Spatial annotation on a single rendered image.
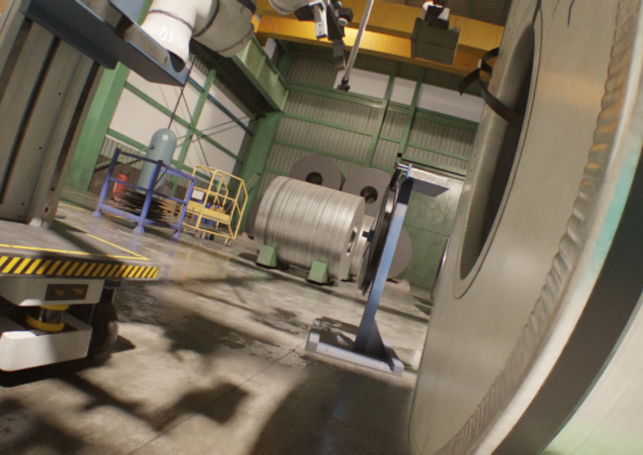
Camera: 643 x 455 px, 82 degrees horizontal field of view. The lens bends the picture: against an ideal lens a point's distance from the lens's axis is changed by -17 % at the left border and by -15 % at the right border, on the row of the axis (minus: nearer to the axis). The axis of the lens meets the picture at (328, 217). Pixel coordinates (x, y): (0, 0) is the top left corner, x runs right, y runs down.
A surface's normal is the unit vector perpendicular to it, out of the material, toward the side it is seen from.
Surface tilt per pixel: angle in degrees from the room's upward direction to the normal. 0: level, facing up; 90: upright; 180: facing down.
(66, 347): 90
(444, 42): 93
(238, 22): 100
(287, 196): 64
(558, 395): 122
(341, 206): 56
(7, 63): 90
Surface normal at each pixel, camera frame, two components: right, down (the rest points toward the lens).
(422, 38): -0.19, -0.08
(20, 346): 0.93, 0.26
